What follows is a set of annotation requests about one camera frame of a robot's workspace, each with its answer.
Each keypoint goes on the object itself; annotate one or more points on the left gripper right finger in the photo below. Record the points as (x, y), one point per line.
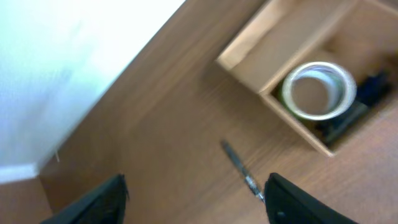
(287, 203)

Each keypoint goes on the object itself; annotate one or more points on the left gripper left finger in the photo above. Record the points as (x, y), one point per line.
(105, 204)

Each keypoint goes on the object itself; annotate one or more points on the dark grey pen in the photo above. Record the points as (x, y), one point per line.
(249, 180)

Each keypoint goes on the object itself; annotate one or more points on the black slim pen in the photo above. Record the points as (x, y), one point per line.
(332, 129)

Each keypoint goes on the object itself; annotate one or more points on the white masking tape roll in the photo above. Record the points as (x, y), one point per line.
(318, 91)

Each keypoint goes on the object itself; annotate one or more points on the cardboard box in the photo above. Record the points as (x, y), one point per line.
(360, 36)

